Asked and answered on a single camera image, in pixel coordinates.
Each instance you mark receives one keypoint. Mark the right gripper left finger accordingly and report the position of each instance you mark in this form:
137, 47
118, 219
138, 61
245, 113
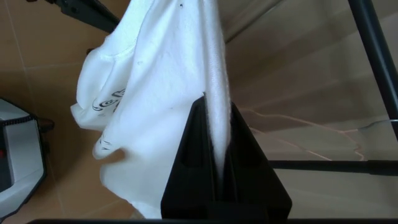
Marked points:
189, 174

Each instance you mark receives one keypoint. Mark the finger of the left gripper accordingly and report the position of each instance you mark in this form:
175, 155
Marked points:
90, 14

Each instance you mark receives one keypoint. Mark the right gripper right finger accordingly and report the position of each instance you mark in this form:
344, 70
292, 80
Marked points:
252, 180

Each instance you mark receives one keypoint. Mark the white printed t-shirt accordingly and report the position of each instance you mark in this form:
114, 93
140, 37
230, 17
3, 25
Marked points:
155, 93

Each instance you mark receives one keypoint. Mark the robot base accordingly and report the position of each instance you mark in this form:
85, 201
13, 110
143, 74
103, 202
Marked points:
21, 149

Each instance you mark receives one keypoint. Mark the pink clothes hanger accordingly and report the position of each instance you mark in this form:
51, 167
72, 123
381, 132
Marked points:
292, 119

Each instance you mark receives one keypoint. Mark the black clothes rack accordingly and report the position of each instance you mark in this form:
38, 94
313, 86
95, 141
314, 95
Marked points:
373, 46

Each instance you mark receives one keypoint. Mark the beige curtain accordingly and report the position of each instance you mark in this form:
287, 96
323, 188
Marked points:
295, 62

